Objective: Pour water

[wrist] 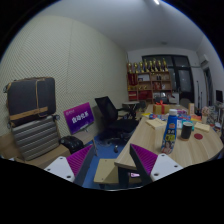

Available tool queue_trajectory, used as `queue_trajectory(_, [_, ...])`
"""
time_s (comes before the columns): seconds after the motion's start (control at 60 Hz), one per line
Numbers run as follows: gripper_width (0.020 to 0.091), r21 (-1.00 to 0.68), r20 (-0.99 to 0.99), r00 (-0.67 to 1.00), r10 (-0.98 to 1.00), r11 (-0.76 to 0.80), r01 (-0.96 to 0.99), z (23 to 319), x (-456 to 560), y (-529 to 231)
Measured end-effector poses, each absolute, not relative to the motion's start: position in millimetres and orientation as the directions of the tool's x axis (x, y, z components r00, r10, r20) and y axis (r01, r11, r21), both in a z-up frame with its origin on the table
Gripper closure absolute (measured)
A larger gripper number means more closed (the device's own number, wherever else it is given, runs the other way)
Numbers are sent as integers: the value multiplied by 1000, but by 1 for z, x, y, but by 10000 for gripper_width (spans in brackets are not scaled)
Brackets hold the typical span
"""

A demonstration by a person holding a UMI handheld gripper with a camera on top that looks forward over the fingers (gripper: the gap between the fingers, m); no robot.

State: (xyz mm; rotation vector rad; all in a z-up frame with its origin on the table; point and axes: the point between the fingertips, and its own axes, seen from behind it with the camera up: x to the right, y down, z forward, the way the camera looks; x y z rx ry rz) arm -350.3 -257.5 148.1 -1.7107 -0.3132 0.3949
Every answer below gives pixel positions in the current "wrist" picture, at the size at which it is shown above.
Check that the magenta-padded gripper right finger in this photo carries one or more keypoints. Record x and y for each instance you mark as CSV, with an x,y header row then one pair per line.
x,y
165,169

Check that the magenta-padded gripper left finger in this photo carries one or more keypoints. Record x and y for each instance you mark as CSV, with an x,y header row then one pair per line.
x,y
58,166

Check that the blue white-capped drink bottle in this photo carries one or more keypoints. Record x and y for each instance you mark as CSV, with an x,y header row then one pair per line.
x,y
169,131

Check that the black bag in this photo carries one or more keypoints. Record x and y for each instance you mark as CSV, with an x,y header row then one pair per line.
x,y
71,144

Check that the black mug with white inside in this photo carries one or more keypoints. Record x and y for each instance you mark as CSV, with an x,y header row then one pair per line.
x,y
186,131

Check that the small tan envelope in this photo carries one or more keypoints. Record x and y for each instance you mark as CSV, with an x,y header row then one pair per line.
x,y
156,123

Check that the light wooden stool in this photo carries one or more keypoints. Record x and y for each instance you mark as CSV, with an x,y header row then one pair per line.
x,y
105,170

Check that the flat round red coaster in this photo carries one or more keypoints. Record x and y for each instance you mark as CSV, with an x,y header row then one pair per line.
x,y
198,136

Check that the purple sign board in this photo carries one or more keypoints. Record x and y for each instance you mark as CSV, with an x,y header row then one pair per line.
x,y
78,117

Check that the large tan envelope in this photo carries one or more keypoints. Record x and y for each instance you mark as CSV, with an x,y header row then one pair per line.
x,y
202,127

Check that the pink flat box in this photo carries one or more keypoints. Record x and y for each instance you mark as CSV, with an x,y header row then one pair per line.
x,y
182,112

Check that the orange book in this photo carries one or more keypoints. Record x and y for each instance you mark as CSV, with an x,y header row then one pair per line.
x,y
196,118

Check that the yellow gift box, red ribbon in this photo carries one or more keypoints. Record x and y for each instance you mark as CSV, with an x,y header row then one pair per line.
x,y
160,108

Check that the standing wooden card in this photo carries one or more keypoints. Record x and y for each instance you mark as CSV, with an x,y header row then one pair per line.
x,y
191,109

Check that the pink flowers in white pot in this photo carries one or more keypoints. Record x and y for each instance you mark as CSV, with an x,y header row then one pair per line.
x,y
205,112

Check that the black office chair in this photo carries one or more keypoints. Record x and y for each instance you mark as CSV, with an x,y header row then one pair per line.
x,y
110,115

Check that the small round table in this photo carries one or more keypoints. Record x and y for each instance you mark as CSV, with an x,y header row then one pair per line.
x,y
130,104

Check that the dark tan-trimmed luggage bag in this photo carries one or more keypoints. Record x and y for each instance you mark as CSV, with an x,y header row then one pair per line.
x,y
26,96

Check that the wooden shelf unit with trophies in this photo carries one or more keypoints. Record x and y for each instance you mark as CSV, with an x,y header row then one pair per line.
x,y
150,85

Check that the black-framed glass door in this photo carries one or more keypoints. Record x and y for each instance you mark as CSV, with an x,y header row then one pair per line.
x,y
183,80

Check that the computer monitor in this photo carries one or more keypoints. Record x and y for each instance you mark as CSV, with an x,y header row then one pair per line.
x,y
219,96

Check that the ceiling light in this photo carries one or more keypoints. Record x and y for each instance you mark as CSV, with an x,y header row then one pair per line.
x,y
156,2

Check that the white wall air conditioner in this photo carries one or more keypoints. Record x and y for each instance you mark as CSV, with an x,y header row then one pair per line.
x,y
204,61

